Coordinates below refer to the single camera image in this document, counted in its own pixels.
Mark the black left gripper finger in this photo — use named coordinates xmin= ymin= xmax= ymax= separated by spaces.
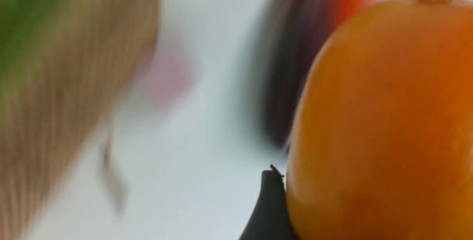
xmin=240 ymin=165 xmax=298 ymax=240

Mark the orange mango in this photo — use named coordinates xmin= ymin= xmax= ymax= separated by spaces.
xmin=286 ymin=0 xmax=473 ymax=240

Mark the purple eggplant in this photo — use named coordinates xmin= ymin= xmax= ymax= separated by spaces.
xmin=255 ymin=0 xmax=337 ymax=151

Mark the woven wicker basket green lining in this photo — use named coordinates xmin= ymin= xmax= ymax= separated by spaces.
xmin=0 ymin=0 xmax=159 ymax=240

